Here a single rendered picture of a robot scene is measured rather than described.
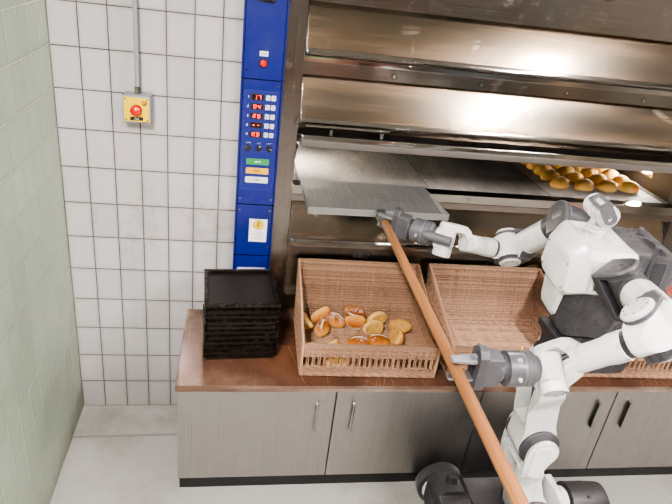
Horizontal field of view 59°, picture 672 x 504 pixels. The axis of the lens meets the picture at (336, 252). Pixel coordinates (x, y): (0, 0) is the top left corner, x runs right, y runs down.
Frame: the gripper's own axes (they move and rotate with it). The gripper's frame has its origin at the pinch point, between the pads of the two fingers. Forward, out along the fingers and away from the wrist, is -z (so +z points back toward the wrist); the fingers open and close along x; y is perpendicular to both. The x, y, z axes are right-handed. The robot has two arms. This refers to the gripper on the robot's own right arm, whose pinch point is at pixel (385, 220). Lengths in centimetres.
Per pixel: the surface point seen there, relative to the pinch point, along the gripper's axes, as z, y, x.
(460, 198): 14, -54, -3
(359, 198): -18.5, -16.9, -1.4
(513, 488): 68, 102, 1
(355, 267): -19.4, -25.6, -37.1
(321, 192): -33.3, -11.7, -1.3
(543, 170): 39, -112, 1
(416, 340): 15, -23, -61
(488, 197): 24, -61, -2
